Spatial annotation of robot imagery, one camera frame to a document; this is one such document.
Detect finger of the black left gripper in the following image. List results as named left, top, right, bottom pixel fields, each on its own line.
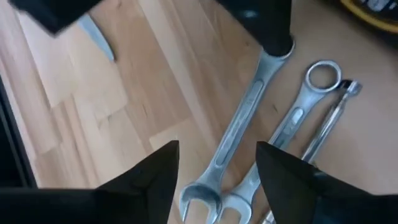
left=216, top=0, right=295, bottom=57
left=7, top=0, right=103, bottom=35

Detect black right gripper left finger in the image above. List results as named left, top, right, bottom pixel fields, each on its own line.
left=0, top=139, right=180, bottom=224

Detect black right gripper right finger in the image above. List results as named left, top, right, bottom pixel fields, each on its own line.
left=256, top=141, right=398, bottom=224

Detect red blue handled scissors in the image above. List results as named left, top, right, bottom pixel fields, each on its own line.
left=76, top=14, right=116, bottom=62

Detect chrome telescoping rod tool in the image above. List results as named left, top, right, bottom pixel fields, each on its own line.
left=261, top=79, right=363, bottom=224

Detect silver combination wrench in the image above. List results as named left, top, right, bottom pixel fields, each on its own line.
left=179, top=46, right=295, bottom=224
left=217, top=59, right=343, bottom=224

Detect yellow black Stanley tape measure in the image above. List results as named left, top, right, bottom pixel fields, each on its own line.
left=338, top=0, right=398, bottom=35

